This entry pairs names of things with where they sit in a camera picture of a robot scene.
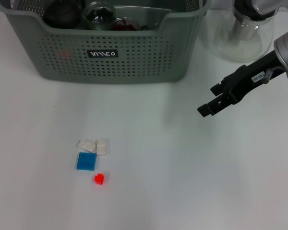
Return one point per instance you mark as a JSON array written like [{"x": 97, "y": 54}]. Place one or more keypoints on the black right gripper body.
[{"x": 247, "y": 79}]

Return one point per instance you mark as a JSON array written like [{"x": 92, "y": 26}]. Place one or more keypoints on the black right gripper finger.
[
  {"x": 217, "y": 89},
  {"x": 216, "y": 106}
]

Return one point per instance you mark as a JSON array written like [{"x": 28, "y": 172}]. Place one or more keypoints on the white building plate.
[
  {"x": 102, "y": 148},
  {"x": 85, "y": 144}
]

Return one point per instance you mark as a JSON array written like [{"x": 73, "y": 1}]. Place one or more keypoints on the grey perforated storage bin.
[{"x": 158, "y": 62}]

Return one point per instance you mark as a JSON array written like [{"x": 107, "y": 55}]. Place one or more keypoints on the glass teapot steel infuser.
[{"x": 242, "y": 48}]

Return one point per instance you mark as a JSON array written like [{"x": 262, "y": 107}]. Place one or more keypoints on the small red building brick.
[{"x": 99, "y": 179}]

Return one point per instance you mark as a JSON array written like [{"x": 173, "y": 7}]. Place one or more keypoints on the blue square building plate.
[{"x": 86, "y": 161}]

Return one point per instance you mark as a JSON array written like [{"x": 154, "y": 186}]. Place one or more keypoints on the black round teapot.
[{"x": 60, "y": 14}]

